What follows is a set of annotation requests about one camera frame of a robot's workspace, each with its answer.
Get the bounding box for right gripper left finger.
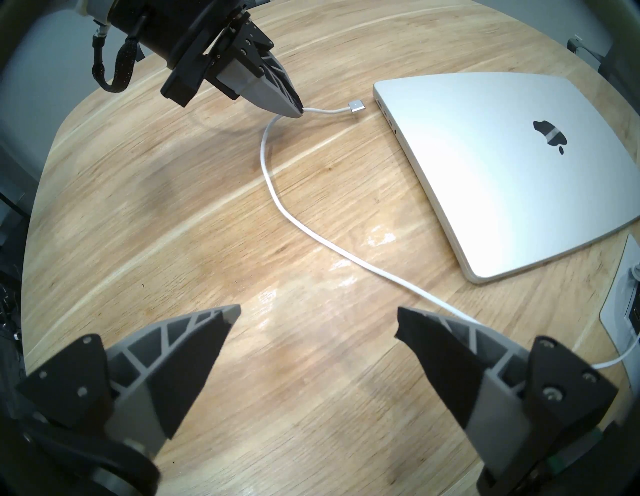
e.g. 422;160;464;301
15;304;242;459

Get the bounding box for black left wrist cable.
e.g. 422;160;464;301
91;17;147;95

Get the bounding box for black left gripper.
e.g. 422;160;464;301
106;0;305;120

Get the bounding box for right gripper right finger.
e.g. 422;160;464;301
394;306;619;496

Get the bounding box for grey mesh chair with armrests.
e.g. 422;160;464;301
566;34;640;101

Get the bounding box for silver MacBook laptop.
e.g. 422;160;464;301
372;72;640;285

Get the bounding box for white MagSafe charging cable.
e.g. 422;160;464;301
259;101;640;372

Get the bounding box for grey table power outlet box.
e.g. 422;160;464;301
598;232;640;362

